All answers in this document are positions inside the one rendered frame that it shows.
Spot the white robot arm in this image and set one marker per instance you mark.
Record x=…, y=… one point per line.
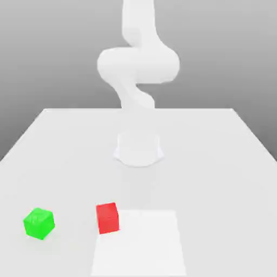
x=138, y=65

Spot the small red cube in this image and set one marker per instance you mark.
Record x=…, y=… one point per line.
x=107, y=218

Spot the small green cube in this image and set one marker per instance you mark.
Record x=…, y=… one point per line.
x=39, y=223

